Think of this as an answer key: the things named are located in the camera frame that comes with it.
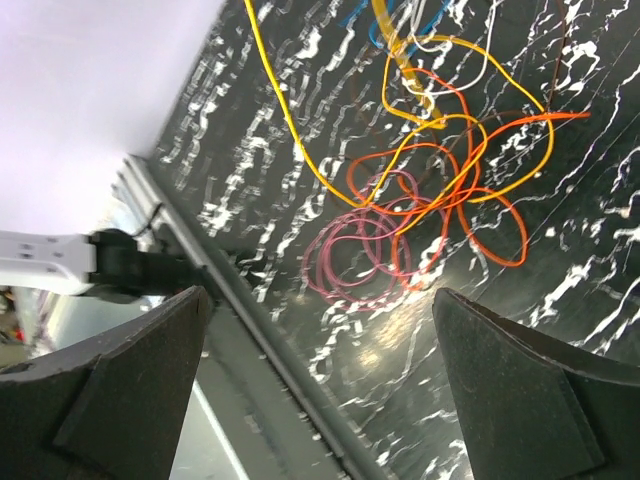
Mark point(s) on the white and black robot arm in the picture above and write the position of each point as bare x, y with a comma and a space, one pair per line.
72, 264

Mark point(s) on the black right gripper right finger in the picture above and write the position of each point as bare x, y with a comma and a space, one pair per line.
531, 406

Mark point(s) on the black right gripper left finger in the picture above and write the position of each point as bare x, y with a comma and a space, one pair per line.
109, 407

